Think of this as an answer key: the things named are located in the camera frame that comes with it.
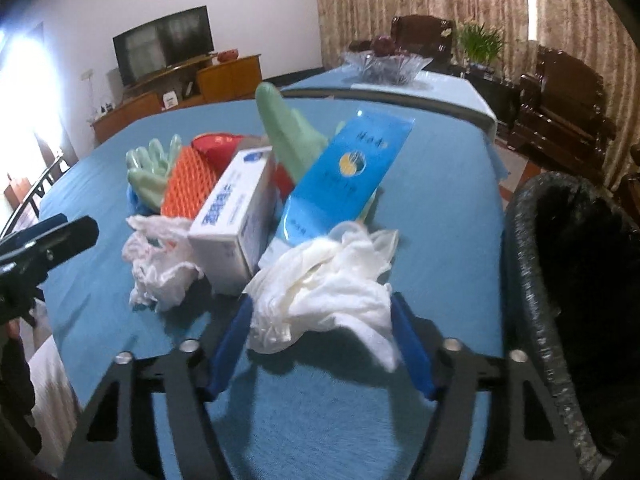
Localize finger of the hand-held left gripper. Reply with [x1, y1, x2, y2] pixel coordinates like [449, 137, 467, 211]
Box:
[0, 213, 68, 251]
[20, 216, 100, 273]

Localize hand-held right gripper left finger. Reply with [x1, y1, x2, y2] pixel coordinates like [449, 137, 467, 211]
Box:
[57, 297, 253, 480]

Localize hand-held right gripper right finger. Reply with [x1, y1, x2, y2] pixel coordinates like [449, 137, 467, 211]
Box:
[390, 291, 598, 480]

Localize white tissue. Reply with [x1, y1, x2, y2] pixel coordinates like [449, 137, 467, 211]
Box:
[245, 220, 403, 371]

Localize black bagged trash bin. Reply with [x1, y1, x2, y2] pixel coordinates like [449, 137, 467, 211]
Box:
[502, 170, 640, 480]

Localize red printed paper packet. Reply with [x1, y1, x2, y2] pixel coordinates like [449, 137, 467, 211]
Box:
[192, 132, 261, 173]

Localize dark wooden dining chair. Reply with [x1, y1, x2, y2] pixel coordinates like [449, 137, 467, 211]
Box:
[0, 155, 71, 236]

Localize small blue wrapper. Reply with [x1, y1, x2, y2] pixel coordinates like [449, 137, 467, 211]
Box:
[125, 185, 161, 217]

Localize white crumpled plastic bag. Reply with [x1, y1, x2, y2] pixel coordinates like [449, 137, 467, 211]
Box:
[122, 214, 206, 313]

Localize blue tablecloth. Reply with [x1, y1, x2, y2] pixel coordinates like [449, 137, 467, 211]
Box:
[37, 97, 506, 480]

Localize green rubber glove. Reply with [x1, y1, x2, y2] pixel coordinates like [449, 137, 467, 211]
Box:
[255, 81, 346, 186]
[125, 134, 183, 213]

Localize white cardboard box blue print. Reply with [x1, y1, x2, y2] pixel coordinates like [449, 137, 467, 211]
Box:
[187, 146, 281, 296]

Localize orange foam fruit net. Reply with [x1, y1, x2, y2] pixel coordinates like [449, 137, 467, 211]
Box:
[160, 146, 221, 221]

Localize flat blue packet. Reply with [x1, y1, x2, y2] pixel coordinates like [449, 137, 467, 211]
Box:
[265, 114, 416, 261]

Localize black flat television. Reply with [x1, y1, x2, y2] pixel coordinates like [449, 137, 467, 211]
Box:
[112, 6, 211, 88]

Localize wooden television cabinet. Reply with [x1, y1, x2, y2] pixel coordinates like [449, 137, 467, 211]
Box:
[90, 52, 263, 143]

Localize dark wooden side table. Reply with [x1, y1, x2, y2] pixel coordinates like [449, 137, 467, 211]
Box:
[465, 65, 521, 126]

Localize glass fruit bowl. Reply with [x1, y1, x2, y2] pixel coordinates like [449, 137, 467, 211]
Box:
[342, 50, 433, 86]

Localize dark wooden armchair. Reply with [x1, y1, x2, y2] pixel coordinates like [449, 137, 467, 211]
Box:
[390, 15, 458, 76]
[510, 45, 616, 171]

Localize dark red fruit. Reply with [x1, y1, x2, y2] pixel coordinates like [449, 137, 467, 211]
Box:
[370, 35, 408, 58]

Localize green potted plant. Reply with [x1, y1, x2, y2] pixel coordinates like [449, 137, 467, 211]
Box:
[457, 22, 503, 68]

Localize beige patterned curtains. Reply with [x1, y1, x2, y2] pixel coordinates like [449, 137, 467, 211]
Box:
[312, 0, 640, 151]

